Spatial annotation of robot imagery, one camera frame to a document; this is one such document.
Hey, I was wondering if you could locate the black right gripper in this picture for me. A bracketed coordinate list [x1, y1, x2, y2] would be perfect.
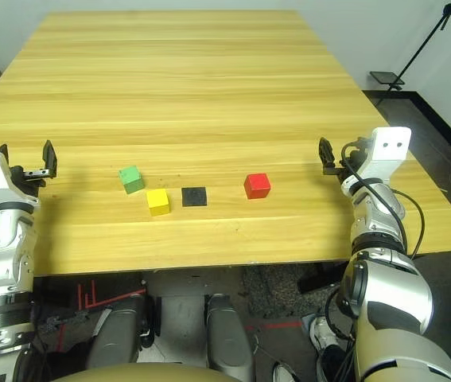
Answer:
[318, 137, 371, 184]

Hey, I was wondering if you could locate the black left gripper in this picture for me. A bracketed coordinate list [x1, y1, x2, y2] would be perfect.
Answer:
[0, 139, 58, 188]

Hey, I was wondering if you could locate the red wooden block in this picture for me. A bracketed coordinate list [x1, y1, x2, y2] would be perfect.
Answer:
[243, 172, 271, 200]

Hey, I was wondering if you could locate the green wooden block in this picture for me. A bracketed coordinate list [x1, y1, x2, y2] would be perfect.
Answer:
[118, 165, 146, 195]

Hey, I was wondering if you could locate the yellow wooden block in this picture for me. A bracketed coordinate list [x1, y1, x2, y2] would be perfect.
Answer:
[146, 188, 171, 217]

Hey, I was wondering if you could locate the black table base bar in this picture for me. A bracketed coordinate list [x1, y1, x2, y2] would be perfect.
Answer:
[296, 272, 344, 294]

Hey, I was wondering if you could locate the black square pad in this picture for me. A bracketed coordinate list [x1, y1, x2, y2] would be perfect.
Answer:
[181, 186, 208, 208]

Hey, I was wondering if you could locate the black tripod stand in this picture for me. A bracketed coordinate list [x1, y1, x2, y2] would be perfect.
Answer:
[374, 0, 451, 107]

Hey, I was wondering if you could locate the white bystander shoe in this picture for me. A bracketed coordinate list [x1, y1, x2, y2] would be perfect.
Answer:
[308, 316, 356, 382]
[270, 360, 301, 382]

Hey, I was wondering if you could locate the grey robot left leg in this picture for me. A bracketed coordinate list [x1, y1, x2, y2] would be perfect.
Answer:
[85, 294, 157, 365]

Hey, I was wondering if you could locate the grey robot leg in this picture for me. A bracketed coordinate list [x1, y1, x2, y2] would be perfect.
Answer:
[85, 294, 157, 365]
[204, 293, 256, 382]

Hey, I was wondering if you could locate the grey robot right leg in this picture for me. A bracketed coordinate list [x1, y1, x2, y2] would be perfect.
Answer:
[204, 293, 256, 382]

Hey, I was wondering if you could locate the olive robot torso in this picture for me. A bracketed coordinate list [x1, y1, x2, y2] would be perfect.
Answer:
[49, 361, 234, 382]

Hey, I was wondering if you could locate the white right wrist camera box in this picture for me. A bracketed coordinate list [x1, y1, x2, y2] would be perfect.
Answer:
[340, 126, 412, 196]

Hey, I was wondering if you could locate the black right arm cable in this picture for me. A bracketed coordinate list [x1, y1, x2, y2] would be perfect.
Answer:
[340, 138, 427, 258]

